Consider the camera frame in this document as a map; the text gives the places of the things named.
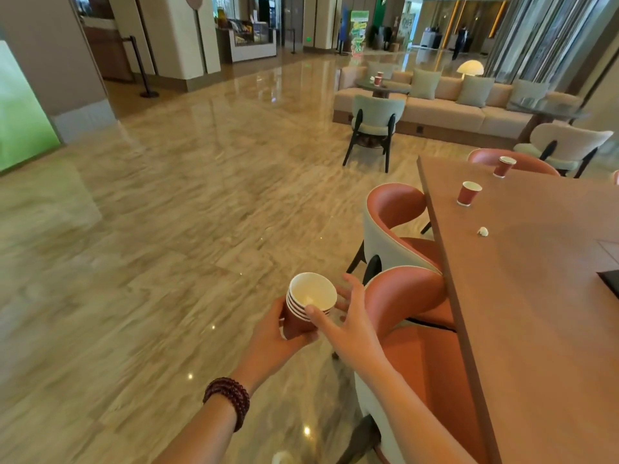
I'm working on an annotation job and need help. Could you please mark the grey-green cushion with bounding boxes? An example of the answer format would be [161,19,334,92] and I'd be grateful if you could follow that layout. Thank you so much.
[506,79,551,112]
[366,61,395,81]
[408,67,444,101]
[455,74,496,109]

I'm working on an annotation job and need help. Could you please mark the cream chair with black legs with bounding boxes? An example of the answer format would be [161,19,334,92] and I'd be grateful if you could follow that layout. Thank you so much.
[513,122,614,179]

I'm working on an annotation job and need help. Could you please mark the nested red paper cups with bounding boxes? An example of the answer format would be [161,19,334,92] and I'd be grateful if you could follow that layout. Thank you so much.
[282,272,338,341]

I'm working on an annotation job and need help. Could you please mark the round glass side table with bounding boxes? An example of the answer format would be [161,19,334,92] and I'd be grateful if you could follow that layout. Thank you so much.
[510,98,591,143]

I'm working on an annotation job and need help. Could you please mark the green glowing wall panel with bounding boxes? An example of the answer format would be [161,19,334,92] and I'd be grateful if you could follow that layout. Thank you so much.
[0,40,62,173]

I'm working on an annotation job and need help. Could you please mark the person's right hand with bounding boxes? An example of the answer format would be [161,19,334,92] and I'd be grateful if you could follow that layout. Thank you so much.
[305,272,391,378]

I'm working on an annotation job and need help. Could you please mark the glass display counter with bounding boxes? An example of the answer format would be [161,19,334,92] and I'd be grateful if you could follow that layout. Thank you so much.
[216,18,278,63]

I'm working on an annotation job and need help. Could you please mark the black flat object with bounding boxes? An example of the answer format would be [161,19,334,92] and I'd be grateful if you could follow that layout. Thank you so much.
[597,269,619,301]

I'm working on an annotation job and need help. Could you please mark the round dark coffee table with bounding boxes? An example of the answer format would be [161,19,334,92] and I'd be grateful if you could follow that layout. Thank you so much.
[355,77,412,99]

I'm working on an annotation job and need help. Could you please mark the grey-green chair with black legs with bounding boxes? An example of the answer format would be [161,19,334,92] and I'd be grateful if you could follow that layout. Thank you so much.
[342,94,407,174]

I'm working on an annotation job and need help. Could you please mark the long beige sofa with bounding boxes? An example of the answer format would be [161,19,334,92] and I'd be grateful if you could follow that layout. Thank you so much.
[333,65,584,150]

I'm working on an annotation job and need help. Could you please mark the blue standing banner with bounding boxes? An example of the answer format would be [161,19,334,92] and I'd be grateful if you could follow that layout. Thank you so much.
[338,6,352,56]

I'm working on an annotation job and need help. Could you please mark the white mushroom table lamp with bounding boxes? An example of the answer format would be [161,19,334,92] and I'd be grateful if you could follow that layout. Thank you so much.
[457,59,485,81]

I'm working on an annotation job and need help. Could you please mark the green standing banner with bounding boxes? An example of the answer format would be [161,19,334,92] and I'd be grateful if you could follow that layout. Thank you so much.
[349,10,370,56]

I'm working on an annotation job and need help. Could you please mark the person's left hand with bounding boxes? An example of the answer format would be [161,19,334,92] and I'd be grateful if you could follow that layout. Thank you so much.
[236,296,320,391]

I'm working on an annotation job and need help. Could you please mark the person's left forearm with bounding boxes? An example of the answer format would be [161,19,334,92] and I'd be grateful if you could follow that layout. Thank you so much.
[166,376,253,464]

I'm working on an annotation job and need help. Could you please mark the dark red bead bracelet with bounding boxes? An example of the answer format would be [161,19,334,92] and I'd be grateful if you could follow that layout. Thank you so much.
[202,377,251,433]

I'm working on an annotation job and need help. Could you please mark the terracotta and white armchair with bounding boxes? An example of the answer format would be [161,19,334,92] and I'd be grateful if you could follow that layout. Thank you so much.
[346,183,445,285]
[467,148,562,177]
[334,324,490,464]
[363,266,456,344]

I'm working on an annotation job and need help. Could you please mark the person's right forearm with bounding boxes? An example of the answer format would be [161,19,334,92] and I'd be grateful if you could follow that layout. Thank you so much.
[349,360,478,464]

